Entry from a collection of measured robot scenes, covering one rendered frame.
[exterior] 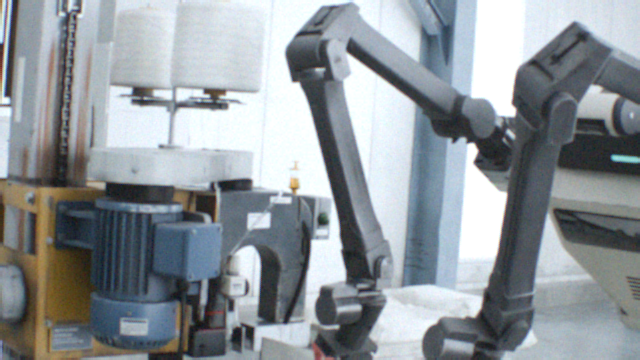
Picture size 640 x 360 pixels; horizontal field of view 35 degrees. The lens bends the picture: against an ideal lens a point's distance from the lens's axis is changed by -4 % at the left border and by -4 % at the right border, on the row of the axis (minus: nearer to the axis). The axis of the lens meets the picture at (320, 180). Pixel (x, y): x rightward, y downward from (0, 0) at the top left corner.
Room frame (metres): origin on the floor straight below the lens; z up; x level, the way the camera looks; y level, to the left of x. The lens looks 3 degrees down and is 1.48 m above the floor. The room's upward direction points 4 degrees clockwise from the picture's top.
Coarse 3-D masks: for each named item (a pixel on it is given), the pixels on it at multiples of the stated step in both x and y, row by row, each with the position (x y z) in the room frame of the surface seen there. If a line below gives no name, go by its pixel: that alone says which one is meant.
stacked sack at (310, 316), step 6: (318, 294) 5.32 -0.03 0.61; (306, 300) 5.10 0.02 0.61; (312, 300) 5.09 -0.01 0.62; (390, 300) 5.26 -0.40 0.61; (396, 300) 5.27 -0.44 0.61; (306, 306) 5.01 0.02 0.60; (312, 306) 5.00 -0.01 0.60; (306, 312) 4.96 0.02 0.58; (312, 312) 4.94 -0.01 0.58; (306, 318) 4.93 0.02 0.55; (312, 318) 4.90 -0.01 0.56; (312, 324) 4.89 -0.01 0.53; (318, 324) 4.88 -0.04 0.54
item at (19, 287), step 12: (0, 276) 1.78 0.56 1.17; (12, 276) 1.79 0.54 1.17; (0, 288) 1.77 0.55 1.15; (12, 288) 1.78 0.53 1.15; (24, 288) 1.79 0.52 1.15; (0, 300) 1.77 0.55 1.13; (12, 300) 1.77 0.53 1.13; (24, 300) 1.79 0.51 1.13; (0, 312) 1.77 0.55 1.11; (12, 312) 1.78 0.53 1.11
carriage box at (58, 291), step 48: (0, 192) 1.90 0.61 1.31; (48, 192) 1.77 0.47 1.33; (96, 192) 1.84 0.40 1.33; (192, 192) 1.97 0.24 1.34; (0, 240) 1.95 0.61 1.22; (48, 240) 1.76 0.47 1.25; (48, 288) 1.78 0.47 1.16; (96, 288) 1.84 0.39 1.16; (0, 336) 1.89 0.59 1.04; (48, 336) 1.78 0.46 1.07
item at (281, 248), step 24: (240, 192) 2.04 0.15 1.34; (264, 192) 2.08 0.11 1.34; (288, 192) 2.11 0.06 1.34; (240, 216) 2.04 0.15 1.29; (288, 216) 2.11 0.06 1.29; (264, 240) 2.08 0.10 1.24; (288, 240) 2.12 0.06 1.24; (264, 264) 2.15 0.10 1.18; (288, 264) 2.12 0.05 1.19; (264, 288) 2.15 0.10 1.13; (288, 288) 2.12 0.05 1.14; (192, 312) 2.05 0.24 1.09; (264, 312) 2.14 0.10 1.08
